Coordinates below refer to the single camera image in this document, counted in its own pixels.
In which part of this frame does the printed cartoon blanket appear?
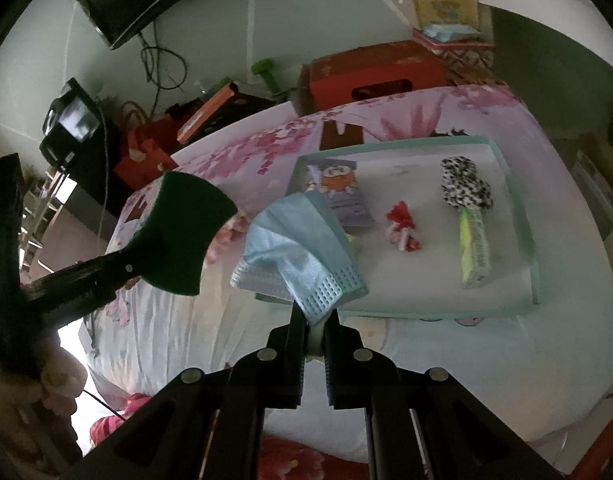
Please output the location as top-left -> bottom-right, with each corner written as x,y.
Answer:
79,82 -> 613,466

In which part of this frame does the blue face mask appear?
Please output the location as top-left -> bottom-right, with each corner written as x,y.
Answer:
230,191 -> 368,326

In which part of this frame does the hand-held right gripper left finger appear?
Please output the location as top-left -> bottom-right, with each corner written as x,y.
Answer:
81,304 -> 307,480

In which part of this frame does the patterned red box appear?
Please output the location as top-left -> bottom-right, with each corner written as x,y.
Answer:
413,30 -> 495,85

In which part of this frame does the beige paper bag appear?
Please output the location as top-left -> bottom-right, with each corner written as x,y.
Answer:
409,0 -> 480,31

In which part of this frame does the red cardboard box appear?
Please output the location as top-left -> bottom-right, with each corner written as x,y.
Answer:
292,41 -> 448,117

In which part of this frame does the spotted fabric scrunchie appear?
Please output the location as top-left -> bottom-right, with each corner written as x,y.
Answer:
441,156 -> 494,211

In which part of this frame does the red wrapped candy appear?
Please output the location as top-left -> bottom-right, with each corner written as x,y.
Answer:
385,201 -> 423,252

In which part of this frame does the orange flat box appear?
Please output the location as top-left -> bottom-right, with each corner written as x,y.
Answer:
176,82 -> 237,145

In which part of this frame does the purple snack packet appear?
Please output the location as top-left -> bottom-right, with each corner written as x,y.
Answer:
304,159 -> 376,233

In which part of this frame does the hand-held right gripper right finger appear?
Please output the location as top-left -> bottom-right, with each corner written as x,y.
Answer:
323,310 -> 562,480

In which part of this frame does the black hanging cable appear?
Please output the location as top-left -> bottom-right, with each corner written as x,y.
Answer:
139,27 -> 188,111

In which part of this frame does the red gift bag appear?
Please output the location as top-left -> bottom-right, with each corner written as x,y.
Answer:
112,101 -> 180,192

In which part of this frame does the small black monitor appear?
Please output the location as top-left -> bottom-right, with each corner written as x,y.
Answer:
39,77 -> 101,166

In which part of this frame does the translucent plastic tray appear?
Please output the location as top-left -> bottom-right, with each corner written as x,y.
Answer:
256,135 -> 541,320

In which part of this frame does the blue wipes pack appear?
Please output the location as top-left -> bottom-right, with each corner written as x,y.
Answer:
423,24 -> 482,43

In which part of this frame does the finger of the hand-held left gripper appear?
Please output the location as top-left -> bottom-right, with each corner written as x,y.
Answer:
20,247 -> 153,332

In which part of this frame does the person's left hand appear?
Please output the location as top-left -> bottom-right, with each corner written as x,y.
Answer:
0,332 -> 88,441

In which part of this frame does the green tissue pack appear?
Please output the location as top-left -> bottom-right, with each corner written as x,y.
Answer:
459,207 -> 491,288

